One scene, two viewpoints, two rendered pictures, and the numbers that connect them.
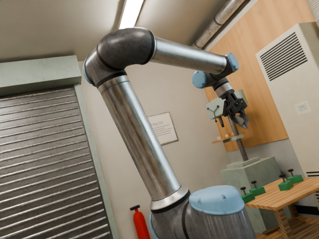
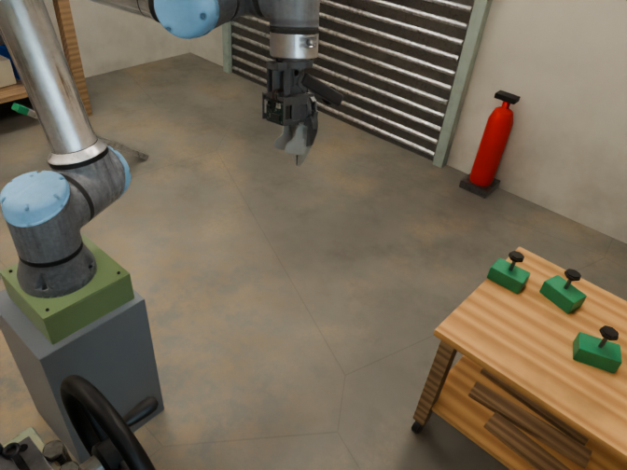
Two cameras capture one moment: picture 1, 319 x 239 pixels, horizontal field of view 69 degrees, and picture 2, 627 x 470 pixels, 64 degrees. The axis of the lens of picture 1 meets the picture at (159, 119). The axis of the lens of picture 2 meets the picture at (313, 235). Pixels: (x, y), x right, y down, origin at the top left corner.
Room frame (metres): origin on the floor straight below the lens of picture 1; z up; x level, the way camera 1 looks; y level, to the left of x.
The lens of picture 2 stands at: (0.83, -1.24, 1.60)
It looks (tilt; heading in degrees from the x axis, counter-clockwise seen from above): 38 degrees down; 60
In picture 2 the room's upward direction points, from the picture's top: 6 degrees clockwise
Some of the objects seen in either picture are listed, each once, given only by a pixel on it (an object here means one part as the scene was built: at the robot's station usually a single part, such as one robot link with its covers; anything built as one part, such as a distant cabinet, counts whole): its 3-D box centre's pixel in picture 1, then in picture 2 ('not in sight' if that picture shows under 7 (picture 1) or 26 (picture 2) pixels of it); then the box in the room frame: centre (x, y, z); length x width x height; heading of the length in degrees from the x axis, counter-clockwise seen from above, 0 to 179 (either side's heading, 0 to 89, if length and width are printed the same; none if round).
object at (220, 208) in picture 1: (219, 218); (44, 214); (0.74, -0.08, 0.83); 0.17 x 0.15 x 0.18; 44
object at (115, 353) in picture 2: not in sight; (86, 360); (0.73, -0.09, 0.27); 0.30 x 0.30 x 0.55; 23
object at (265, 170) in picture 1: (245, 156); not in sight; (2.88, -0.85, 0.79); 0.62 x 0.48 x 1.58; 25
